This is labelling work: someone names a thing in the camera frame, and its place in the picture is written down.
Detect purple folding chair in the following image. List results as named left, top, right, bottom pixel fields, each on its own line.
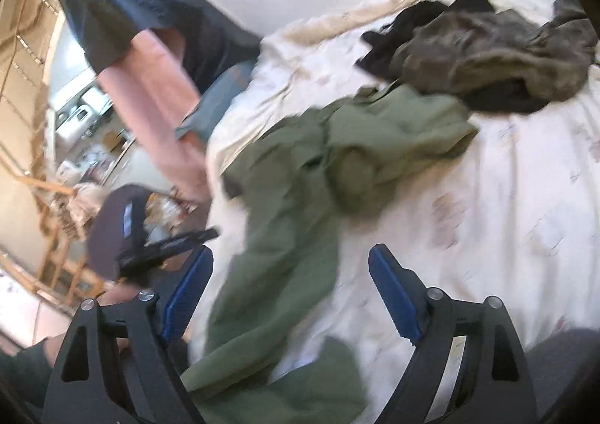
left=87, top=183, right=150, bottom=281

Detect black garment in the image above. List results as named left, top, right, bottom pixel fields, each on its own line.
left=356, top=0, right=548, bottom=114

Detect olive green pants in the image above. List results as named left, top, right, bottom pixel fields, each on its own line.
left=183, top=85, right=477, bottom=423

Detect dark navy hanging cloth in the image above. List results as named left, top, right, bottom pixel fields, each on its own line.
left=59, top=0, right=260, bottom=92

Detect cream bear print duvet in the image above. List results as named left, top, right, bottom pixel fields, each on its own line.
left=189, top=0, right=599, bottom=423

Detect pink hanging curtain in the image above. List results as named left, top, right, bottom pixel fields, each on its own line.
left=97, top=29, right=210, bottom=203

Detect person's left hand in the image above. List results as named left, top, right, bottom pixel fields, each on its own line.
left=95, top=278, right=141, bottom=352

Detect camouflage garment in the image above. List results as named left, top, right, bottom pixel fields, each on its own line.
left=388, top=0, right=599, bottom=102

